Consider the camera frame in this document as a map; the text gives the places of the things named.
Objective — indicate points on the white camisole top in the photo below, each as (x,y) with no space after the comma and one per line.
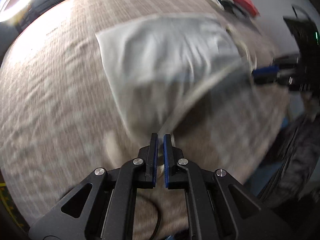
(159,66)

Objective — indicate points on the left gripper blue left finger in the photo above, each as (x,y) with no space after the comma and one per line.
(102,206)

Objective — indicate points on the plaid beige bed cover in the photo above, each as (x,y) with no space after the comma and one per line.
(59,121)

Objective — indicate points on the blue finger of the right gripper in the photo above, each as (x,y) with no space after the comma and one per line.
(268,70)

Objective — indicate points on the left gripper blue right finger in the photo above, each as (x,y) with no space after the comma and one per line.
(218,206)

